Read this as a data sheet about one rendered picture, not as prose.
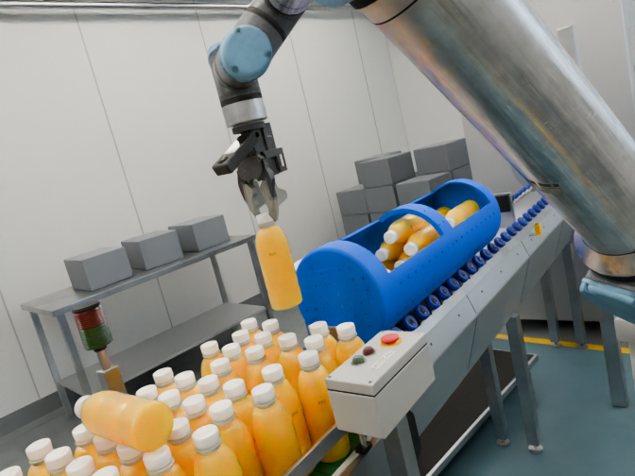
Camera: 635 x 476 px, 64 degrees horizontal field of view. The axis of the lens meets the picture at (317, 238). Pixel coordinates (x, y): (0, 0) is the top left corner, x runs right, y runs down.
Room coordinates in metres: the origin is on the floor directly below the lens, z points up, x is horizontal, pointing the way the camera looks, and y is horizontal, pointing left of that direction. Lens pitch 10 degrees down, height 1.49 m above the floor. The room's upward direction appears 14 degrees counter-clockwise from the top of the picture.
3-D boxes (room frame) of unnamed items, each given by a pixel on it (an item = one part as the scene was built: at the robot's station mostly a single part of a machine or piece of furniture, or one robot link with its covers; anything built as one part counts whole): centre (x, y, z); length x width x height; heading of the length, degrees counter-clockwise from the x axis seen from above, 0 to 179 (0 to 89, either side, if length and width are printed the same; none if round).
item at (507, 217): (2.23, -0.83, 1.00); 0.10 x 0.04 x 0.15; 50
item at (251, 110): (1.13, 0.09, 1.58); 0.10 x 0.09 x 0.05; 50
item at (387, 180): (5.29, -0.99, 0.59); 1.20 x 0.80 x 1.19; 43
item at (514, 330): (1.97, -0.70, 0.31); 0.06 x 0.06 x 0.63; 50
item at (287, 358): (1.04, 0.11, 1.00); 0.07 x 0.07 x 0.19
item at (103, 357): (1.15, 0.56, 1.18); 0.06 x 0.06 x 0.16
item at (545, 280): (2.81, -1.23, 0.31); 0.06 x 0.06 x 0.63; 50
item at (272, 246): (1.11, 0.10, 1.26); 0.07 x 0.07 x 0.19
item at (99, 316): (1.15, 0.56, 1.23); 0.06 x 0.06 x 0.04
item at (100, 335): (1.15, 0.56, 1.18); 0.06 x 0.06 x 0.05
